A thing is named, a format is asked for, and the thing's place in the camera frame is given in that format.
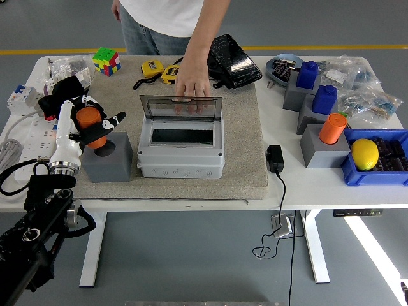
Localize clear bag blue parts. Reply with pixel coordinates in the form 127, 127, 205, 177
350, 67, 383, 94

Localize white power strip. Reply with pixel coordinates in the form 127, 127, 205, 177
14, 116, 60, 184

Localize white blue circuit breaker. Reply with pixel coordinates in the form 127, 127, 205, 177
6, 84, 44, 116

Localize yellow tape measure with strap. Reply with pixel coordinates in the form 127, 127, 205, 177
133, 60, 166, 91

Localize grey block with round hole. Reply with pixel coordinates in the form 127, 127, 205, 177
81, 131, 134, 184

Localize green-topped puzzle cube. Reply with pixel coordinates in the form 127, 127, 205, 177
92, 47, 122, 77

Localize orange cylinder battery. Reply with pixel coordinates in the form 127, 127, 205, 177
318, 113, 348, 145
75, 106, 108, 150

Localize black power adapter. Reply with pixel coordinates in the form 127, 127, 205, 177
266, 144, 285, 173

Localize silver metal box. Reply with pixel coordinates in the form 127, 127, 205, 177
270, 215, 293, 239

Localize grey plastic junction box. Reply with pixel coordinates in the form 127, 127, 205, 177
136, 112, 226, 179

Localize blue square battery block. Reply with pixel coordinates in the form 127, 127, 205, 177
311, 84, 338, 115
296, 60, 321, 90

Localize white table leg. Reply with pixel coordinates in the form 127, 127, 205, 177
78, 210, 108, 288
301, 209, 331, 284

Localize grey holder block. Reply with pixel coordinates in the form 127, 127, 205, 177
296, 94, 339, 135
299, 123, 351, 169
282, 71, 321, 112

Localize blue plastic bin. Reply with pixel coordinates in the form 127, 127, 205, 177
340, 128, 408, 187

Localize grey-brown mat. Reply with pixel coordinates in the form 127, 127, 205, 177
59, 55, 269, 201

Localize person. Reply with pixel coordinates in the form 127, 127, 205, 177
119, 0, 205, 57

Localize person's right hand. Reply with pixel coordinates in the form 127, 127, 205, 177
110, 0, 122, 22

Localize black hanging cable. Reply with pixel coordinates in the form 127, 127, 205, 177
273, 209, 307, 306

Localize clear bag mixed resistors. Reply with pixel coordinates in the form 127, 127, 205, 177
337, 88, 404, 120

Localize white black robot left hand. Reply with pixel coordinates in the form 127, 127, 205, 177
49, 94, 128, 166

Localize glossy black pouch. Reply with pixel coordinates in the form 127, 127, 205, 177
173, 34, 263, 90

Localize dark components in dish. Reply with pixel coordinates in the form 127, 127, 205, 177
272, 59, 296, 80

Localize light blue dish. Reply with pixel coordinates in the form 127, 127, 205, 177
265, 53, 307, 87

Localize person's left hand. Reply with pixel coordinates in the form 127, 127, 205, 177
175, 59, 212, 115

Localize clear bag white label parts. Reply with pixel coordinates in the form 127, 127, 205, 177
318, 55, 363, 94

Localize yellow lemon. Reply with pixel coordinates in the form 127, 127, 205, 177
350, 138, 380, 171

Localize black cloth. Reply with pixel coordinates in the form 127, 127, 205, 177
37, 75, 91, 122

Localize black table control panel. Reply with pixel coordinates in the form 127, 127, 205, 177
333, 208, 384, 217

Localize clear bag of small parts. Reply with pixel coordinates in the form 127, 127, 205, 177
41, 54, 96, 96

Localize smoked transparent box lid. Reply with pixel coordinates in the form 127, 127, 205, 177
138, 94, 223, 123

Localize black adapter cord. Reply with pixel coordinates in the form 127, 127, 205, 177
252, 171, 287, 259

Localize dark capacitors pile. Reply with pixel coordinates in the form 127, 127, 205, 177
369, 136, 408, 173

